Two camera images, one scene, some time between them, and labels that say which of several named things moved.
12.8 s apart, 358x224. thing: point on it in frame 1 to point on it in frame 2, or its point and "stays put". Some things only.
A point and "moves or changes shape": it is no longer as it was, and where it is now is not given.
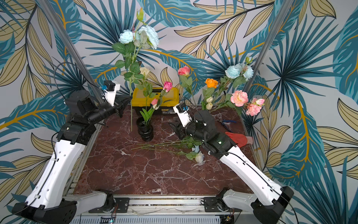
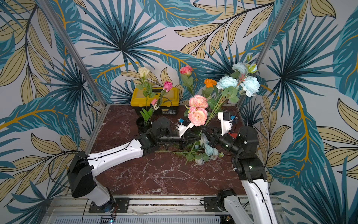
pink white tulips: x=147 y=116 stays put
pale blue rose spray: x=236 y=74 moves or changes shape
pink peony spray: x=239 y=98 to x=198 y=112
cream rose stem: x=145 y=86 stays put
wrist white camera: x=182 y=110 to x=226 y=124
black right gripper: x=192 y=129 to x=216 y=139
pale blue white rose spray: x=142 y=36 to x=209 y=153
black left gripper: x=119 y=102 to x=186 y=137
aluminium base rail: x=165 y=209 stays put
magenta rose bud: x=168 y=86 stays put
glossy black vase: x=146 y=131 stays put
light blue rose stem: x=188 y=140 moves or changes shape
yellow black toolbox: x=163 y=101 stays put
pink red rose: x=186 y=80 stays put
